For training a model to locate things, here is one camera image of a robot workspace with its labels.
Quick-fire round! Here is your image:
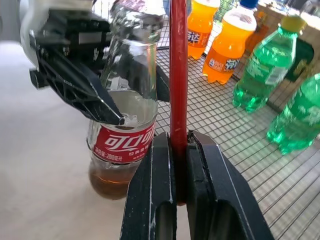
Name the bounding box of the orange soda plastic bottle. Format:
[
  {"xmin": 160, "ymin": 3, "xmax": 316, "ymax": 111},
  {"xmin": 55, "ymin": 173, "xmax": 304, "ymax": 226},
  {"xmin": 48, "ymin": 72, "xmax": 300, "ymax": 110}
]
[
  {"xmin": 201, "ymin": 0, "xmax": 258, "ymax": 85},
  {"xmin": 186, "ymin": 0, "xmax": 221, "ymax": 61}
]

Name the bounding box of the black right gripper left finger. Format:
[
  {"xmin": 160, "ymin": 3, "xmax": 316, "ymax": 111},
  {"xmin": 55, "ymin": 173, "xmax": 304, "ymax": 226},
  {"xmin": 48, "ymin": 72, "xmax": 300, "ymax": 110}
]
[{"xmin": 119, "ymin": 131, "xmax": 177, "ymax": 240}]

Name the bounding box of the black wire grid rack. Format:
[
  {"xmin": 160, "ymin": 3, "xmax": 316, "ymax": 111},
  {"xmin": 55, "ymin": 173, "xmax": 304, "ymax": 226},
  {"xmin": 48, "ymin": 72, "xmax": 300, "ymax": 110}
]
[{"xmin": 149, "ymin": 0, "xmax": 320, "ymax": 240}]

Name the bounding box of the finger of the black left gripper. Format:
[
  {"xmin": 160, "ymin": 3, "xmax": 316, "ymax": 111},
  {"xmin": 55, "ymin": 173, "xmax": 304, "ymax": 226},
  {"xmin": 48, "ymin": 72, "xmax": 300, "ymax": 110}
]
[
  {"xmin": 28, "ymin": 29, "xmax": 126, "ymax": 126},
  {"xmin": 155, "ymin": 66, "xmax": 171, "ymax": 103}
]

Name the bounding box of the glass cola bottle red label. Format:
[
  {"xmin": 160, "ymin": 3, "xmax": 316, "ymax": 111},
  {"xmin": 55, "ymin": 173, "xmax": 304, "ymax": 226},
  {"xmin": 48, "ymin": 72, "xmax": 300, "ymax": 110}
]
[{"xmin": 85, "ymin": 0, "xmax": 166, "ymax": 201}]

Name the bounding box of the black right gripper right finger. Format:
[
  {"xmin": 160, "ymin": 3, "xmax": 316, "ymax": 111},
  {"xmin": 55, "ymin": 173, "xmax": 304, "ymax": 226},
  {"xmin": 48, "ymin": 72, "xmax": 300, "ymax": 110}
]
[{"xmin": 186, "ymin": 129, "xmax": 275, "ymax": 240}]

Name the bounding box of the brown drink bottle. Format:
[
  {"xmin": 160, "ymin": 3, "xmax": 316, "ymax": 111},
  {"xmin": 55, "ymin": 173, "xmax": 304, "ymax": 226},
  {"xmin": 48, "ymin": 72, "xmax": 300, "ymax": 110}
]
[{"xmin": 245, "ymin": 10, "xmax": 270, "ymax": 54}]

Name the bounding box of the red rod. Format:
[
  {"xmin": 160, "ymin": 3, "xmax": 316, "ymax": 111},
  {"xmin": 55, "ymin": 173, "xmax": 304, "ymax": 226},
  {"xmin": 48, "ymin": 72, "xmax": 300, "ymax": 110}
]
[{"xmin": 169, "ymin": 0, "xmax": 189, "ymax": 207}]

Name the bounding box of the green soda plastic bottle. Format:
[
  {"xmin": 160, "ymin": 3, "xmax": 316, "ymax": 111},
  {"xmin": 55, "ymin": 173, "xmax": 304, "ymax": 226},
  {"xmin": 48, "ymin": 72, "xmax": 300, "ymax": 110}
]
[
  {"xmin": 231, "ymin": 15, "xmax": 307, "ymax": 114},
  {"xmin": 265, "ymin": 73, "xmax": 320, "ymax": 156}
]

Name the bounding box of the dark green box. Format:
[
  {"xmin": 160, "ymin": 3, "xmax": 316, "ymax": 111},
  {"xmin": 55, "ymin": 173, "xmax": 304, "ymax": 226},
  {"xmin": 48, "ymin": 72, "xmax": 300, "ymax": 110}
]
[{"xmin": 284, "ymin": 38, "xmax": 316, "ymax": 82}]

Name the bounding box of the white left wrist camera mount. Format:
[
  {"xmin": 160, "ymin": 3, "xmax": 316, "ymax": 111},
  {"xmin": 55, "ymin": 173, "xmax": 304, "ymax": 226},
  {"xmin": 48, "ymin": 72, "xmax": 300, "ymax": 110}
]
[{"xmin": 19, "ymin": 0, "xmax": 52, "ymax": 72}]

